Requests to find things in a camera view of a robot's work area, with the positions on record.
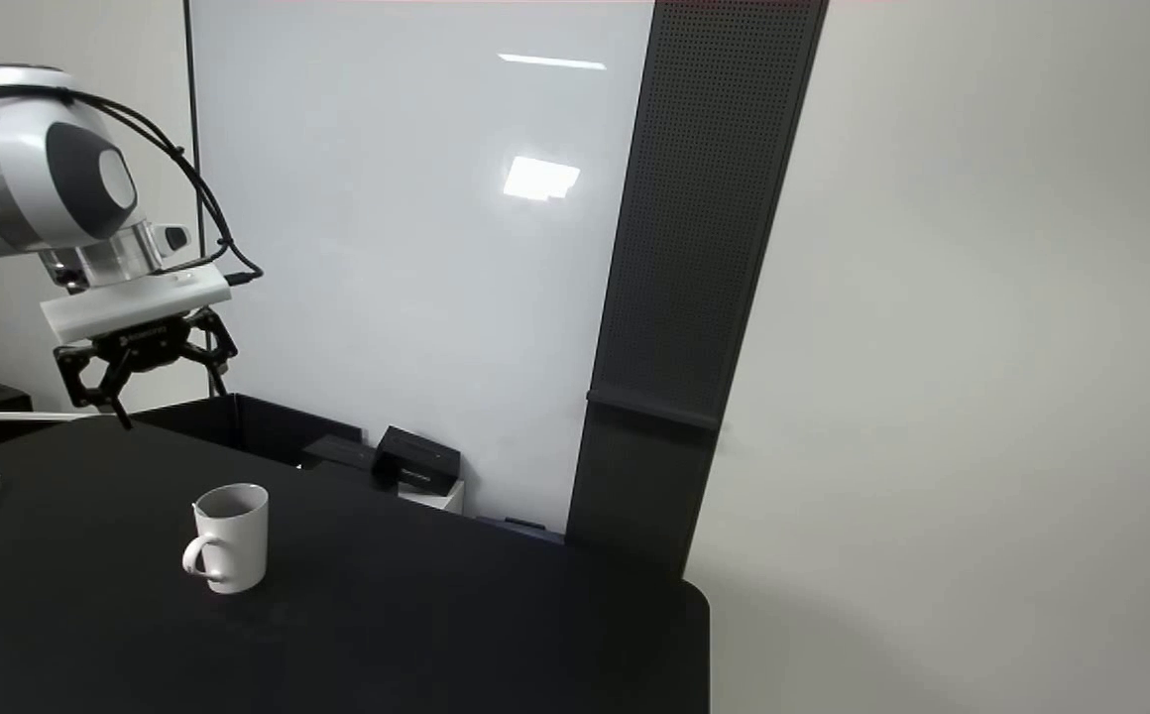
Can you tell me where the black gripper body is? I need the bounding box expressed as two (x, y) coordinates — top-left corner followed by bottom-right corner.
(86, 307), (214, 377)

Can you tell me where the large whiteboard panel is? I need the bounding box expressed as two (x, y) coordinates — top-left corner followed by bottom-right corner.
(180, 0), (658, 537)

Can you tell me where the black vertical pillar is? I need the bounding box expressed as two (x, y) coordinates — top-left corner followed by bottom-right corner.
(562, 0), (834, 576)

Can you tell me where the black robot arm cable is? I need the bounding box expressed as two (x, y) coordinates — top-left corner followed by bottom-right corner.
(0, 84), (266, 291)

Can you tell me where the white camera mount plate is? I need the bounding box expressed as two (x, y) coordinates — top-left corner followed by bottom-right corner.
(36, 266), (239, 349)

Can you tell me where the black open bin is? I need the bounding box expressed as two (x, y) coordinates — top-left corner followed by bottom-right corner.
(135, 390), (384, 476)

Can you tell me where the white ceramic mug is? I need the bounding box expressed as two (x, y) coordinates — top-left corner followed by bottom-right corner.
(180, 480), (272, 597)

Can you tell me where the small black box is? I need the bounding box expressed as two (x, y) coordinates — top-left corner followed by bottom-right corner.
(369, 424), (464, 496)

